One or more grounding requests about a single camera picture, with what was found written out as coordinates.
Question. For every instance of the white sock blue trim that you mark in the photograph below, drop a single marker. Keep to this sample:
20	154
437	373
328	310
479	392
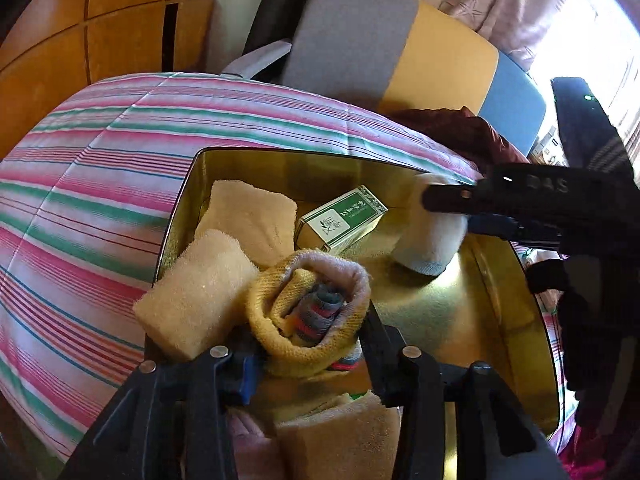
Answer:
430	245

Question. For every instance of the black rolled mat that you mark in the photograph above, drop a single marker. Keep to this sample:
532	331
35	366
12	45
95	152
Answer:
285	0

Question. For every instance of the grey yellow blue chair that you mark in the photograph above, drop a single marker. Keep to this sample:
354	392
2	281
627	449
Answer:
360	40

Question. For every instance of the gold tin box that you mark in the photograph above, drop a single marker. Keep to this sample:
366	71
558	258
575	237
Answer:
475	320

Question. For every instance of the pink curtain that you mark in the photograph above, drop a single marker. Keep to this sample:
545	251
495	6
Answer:
510	5

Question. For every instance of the person's right forearm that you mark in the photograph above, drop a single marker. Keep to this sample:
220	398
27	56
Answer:
590	335

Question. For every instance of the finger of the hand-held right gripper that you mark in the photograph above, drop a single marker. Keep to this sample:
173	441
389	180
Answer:
495	222
450	199

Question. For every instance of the beige towel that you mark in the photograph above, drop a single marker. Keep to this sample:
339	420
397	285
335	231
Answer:
340	435
250	215
195	300

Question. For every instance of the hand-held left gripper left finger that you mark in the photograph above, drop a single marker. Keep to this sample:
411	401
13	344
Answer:
245	375

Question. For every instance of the wooden wardrobe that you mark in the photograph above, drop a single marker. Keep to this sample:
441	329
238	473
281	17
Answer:
75	50

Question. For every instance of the yellow sock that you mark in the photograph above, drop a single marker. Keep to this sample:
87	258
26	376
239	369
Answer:
280	330

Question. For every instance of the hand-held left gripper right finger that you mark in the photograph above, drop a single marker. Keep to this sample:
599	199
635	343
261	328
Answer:
385	365

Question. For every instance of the green white carton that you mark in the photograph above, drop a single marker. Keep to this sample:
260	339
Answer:
345	220

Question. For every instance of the maroon cloth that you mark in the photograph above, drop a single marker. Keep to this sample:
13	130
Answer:
460	132

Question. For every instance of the magenta fuzzy cloth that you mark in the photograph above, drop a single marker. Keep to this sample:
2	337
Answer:
585	455

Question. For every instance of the striped blanket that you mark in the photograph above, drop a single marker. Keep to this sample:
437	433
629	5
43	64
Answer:
90	200

